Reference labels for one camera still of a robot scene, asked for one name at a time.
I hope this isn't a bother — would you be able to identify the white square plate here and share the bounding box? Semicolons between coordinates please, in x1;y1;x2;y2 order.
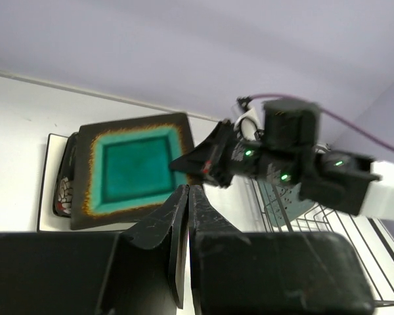
35;133;139;233

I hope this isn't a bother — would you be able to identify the wire dish rack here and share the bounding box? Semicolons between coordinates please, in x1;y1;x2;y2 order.
246;177;394;303

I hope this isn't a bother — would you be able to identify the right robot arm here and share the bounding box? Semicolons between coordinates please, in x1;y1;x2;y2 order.
169;94;394;221

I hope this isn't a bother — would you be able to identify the black floral square plate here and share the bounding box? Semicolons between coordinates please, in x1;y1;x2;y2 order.
53;177;73;217

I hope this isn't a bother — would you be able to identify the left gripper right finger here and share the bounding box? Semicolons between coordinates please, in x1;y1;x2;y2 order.
188;185;240;314

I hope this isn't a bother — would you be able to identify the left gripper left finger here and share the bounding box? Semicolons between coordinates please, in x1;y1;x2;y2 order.
120;185;189;309

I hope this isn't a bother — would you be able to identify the light blue rectangular plate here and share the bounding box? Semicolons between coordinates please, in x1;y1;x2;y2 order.
257;182;316;232

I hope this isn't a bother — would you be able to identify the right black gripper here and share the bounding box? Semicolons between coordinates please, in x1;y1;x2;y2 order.
169;119;262;188

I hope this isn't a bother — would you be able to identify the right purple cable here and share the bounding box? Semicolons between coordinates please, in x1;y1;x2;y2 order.
249;93;394;155

